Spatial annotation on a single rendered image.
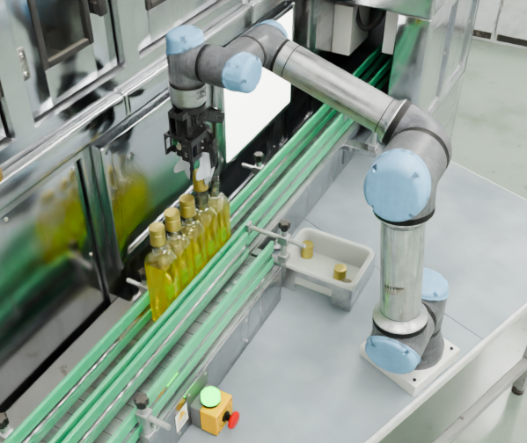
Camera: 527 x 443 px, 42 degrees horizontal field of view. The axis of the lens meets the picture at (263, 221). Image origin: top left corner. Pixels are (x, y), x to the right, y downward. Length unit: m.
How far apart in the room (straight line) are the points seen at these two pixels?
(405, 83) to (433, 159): 1.13
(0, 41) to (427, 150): 0.75
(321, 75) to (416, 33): 0.95
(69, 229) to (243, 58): 0.53
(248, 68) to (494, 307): 1.00
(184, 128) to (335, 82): 0.33
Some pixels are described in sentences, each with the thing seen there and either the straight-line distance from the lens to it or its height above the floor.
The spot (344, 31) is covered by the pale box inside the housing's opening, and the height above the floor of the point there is 1.09.
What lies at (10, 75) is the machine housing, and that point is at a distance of 1.27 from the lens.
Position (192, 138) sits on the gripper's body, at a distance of 1.44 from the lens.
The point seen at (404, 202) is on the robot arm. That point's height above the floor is 1.36.
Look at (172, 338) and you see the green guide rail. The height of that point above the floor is 0.91.
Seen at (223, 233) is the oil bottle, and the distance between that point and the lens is 1.70.
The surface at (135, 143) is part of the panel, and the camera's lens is 1.55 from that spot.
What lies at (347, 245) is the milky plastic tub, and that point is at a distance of 1.93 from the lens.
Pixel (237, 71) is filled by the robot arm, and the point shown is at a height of 1.50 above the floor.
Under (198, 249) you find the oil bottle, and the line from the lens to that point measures 1.61.
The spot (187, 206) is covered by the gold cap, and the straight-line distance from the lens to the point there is 1.54.
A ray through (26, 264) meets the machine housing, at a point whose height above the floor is 1.16.
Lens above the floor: 2.09
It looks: 39 degrees down
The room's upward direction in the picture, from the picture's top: straight up
